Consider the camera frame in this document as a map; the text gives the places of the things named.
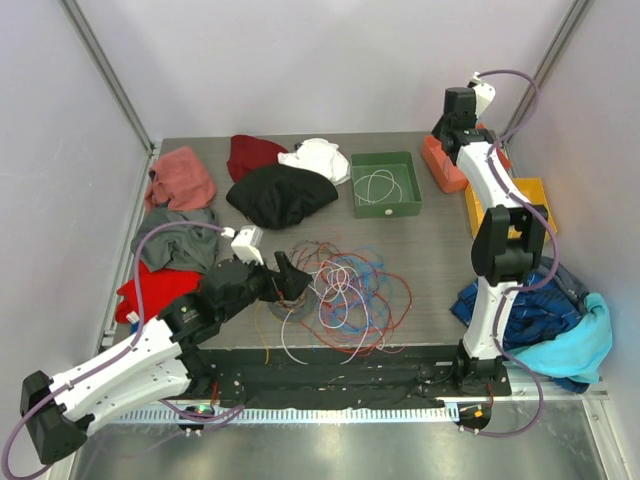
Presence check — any aluminium frame post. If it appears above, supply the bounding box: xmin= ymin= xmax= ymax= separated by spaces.
xmin=502 ymin=0 xmax=594 ymax=146
xmin=59 ymin=0 xmax=155 ymax=154

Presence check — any grey coiled cable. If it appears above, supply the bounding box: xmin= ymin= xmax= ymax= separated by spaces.
xmin=267 ymin=289 xmax=318 ymax=324

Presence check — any orange plastic bin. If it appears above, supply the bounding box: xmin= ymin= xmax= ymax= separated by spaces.
xmin=422 ymin=123 xmax=511 ymax=193

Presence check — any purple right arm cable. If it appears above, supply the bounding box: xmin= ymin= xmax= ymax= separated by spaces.
xmin=474 ymin=69 xmax=561 ymax=386

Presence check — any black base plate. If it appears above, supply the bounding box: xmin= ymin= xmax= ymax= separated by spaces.
xmin=176 ymin=346 xmax=512 ymax=410

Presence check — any white cloth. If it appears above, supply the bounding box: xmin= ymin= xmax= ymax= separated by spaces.
xmin=277 ymin=138 xmax=351 ymax=186

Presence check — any blue plaid shirt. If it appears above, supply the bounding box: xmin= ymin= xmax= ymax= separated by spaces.
xmin=449 ymin=269 xmax=584 ymax=351

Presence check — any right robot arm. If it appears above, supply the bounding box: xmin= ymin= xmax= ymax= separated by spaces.
xmin=433 ymin=83 xmax=548 ymax=395

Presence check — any dark red cloth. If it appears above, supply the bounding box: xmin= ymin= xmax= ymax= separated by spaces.
xmin=227 ymin=134 xmax=288 ymax=182

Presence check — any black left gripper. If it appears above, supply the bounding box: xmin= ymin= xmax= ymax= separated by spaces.
xmin=218 ymin=251 xmax=311 ymax=323

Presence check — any bright red cloth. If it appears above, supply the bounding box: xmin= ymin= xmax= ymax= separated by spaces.
xmin=114 ymin=261 xmax=202 ymax=324

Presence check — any left aluminium frame post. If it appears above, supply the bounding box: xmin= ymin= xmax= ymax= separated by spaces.
xmin=59 ymin=0 xmax=155 ymax=154

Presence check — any yellow plastic bin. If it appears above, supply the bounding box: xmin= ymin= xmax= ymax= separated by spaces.
xmin=464 ymin=178 xmax=558 ymax=238

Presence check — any white slotted cable duct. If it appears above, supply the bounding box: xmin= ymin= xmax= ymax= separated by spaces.
xmin=113 ymin=403 xmax=459 ymax=425

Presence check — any turquoise cloth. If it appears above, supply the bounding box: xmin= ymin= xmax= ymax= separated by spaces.
xmin=509 ymin=292 xmax=613 ymax=393

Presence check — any black cloth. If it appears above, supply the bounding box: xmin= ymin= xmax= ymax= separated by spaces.
xmin=226 ymin=164 xmax=339 ymax=230

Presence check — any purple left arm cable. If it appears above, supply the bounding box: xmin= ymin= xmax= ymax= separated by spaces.
xmin=0 ymin=222 xmax=229 ymax=479

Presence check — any white cable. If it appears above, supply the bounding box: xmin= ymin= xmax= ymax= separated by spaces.
xmin=279 ymin=259 xmax=396 ymax=365
xmin=355 ymin=168 xmax=404 ymax=206

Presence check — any green plastic bin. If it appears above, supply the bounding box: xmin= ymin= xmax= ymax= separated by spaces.
xmin=351 ymin=151 xmax=423 ymax=219

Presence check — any grey cloth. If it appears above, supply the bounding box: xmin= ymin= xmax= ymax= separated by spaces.
xmin=130 ymin=207 xmax=219 ymax=273

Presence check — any right aluminium frame post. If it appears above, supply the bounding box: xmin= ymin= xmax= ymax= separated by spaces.
xmin=502 ymin=0 xmax=594 ymax=146

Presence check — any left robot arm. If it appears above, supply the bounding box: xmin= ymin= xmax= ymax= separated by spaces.
xmin=20 ymin=251 xmax=312 ymax=466

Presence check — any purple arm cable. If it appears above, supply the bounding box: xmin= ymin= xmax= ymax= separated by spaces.
xmin=474 ymin=69 xmax=561 ymax=386
xmin=0 ymin=222 xmax=229 ymax=479

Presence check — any grey-blue cloth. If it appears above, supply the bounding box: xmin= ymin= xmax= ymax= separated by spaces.
xmin=537 ymin=256 xmax=589 ymax=310

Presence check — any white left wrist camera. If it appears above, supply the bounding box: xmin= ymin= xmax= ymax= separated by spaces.
xmin=221 ymin=225 xmax=264 ymax=265

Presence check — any pink cloth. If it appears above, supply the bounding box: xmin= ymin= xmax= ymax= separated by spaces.
xmin=144 ymin=146 xmax=217 ymax=212

